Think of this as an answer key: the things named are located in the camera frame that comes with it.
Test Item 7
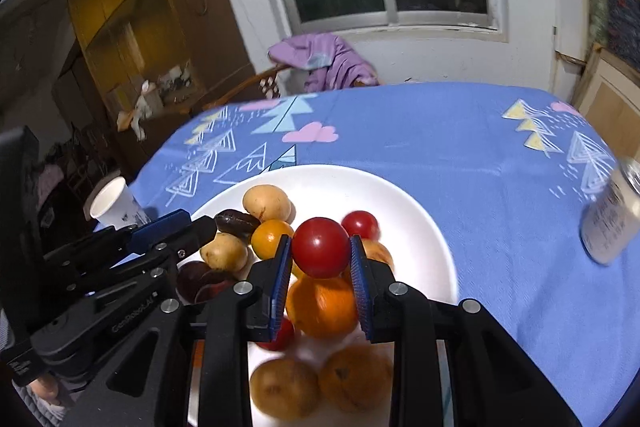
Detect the beige round fruit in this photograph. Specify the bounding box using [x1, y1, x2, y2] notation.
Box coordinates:
[200, 233, 249, 272]
[242, 184, 292, 223]

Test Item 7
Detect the large beige spotted fruit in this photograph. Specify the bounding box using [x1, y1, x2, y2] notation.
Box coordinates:
[250, 357, 321, 419]

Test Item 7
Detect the white drink can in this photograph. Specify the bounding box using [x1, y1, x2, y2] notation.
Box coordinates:
[580, 157, 640, 267]

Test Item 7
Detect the orange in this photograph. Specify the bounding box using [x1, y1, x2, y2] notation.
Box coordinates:
[285, 274, 360, 340]

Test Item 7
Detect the wooden glass cabinet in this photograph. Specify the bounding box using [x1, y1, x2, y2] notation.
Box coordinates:
[65, 0, 256, 118]

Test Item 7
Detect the white paper cup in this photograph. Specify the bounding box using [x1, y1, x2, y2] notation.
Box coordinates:
[90, 177, 149, 230]

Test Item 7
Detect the orange passion fruit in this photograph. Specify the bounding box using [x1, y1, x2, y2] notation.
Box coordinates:
[360, 238, 394, 275]
[319, 346, 394, 413]

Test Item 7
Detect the yellow tomato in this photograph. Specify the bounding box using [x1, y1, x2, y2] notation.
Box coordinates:
[251, 219, 295, 262]

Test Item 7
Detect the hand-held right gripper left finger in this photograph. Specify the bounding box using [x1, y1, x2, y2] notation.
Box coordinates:
[102, 234, 293, 427]

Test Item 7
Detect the purple jacket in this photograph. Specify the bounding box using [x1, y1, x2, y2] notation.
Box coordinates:
[267, 33, 379, 92]

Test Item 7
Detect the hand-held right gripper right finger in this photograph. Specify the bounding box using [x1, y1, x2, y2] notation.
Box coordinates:
[349, 234, 583, 427]

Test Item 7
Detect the blue printed tablecloth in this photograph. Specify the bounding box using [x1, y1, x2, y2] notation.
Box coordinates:
[122, 82, 640, 427]

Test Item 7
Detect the white plate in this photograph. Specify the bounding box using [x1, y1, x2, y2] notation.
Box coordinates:
[187, 165, 459, 427]

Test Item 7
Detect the person's left hand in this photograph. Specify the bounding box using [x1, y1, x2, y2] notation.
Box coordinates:
[25, 377, 63, 408]

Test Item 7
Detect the wooden chair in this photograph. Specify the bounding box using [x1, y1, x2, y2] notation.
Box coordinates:
[202, 64, 381, 112]

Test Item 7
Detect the person's left forearm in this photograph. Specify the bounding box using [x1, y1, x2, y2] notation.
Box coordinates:
[12, 399, 68, 427]

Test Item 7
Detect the white crumpled cloth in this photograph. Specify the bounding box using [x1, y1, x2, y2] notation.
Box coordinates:
[117, 82, 166, 140]

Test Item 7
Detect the pink cloth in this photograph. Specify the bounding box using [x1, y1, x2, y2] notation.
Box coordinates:
[37, 164, 66, 208]

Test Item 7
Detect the wooden picture frame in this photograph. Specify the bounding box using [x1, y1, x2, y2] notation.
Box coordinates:
[572, 44, 640, 142]

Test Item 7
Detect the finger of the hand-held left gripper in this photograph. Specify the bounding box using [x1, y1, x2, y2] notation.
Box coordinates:
[65, 215, 218, 303]
[42, 209, 192, 278]

